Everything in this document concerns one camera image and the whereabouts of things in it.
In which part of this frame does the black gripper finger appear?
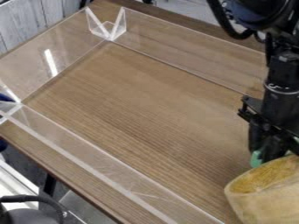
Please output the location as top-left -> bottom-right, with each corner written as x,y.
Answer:
261,135 -> 288,163
248,122 -> 267,153

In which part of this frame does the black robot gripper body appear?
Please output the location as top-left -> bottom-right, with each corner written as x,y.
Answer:
237,87 -> 299,157

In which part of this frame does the green rectangular block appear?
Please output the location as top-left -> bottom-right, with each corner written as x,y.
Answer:
249,139 -> 299,169

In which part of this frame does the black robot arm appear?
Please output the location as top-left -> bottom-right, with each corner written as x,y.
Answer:
207,0 -> 299,167

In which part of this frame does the brown wooden bowl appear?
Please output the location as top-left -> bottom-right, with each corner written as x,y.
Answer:
224,155 -> 299,224

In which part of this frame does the grey metal plate with screw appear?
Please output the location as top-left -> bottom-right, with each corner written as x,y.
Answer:
52,191 -> 117,224

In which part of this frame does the black table leg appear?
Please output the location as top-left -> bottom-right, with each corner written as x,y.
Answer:
42,174 -> 57,197

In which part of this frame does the blue object at left edge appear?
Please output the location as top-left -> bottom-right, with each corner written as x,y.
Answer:
0,93 -> 14,102

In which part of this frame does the clear acrylic corner bracket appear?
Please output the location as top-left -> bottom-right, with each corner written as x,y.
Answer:
84,7 -> 126,42

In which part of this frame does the clear acrylic front wall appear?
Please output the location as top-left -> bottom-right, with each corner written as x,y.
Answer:
0,85 -> 224,224

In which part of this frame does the black cable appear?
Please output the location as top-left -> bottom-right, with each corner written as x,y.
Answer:
0,194 -> 65,224

